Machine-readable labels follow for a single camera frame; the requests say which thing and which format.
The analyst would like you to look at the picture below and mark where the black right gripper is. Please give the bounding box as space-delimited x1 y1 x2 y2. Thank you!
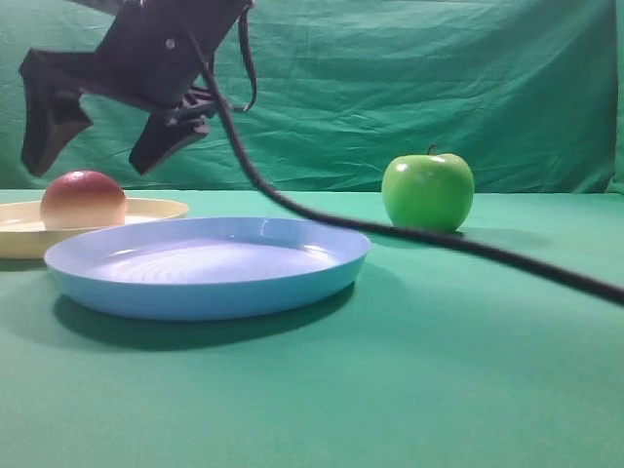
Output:
19 0 254 176

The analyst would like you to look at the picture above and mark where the round yellow bread bun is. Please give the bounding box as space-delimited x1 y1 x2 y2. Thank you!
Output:
40 170 128 230

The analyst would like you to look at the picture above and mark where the yellow plastic plate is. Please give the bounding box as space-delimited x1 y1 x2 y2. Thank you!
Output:
1 198 189 259

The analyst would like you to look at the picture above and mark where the blue plastic plate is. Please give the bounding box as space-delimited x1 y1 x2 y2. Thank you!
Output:
44 216 371 322

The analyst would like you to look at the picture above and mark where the green apple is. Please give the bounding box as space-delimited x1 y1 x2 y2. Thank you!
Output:
381 147 475 233

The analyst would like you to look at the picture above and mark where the green table cloth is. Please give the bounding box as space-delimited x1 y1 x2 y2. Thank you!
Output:
0 188 624 468

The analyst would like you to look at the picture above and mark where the green backdrop cloth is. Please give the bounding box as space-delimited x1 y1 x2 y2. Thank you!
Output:
1 1 623 193

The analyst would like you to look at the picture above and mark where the black cable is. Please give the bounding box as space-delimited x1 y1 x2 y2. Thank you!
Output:
187 0 624 308

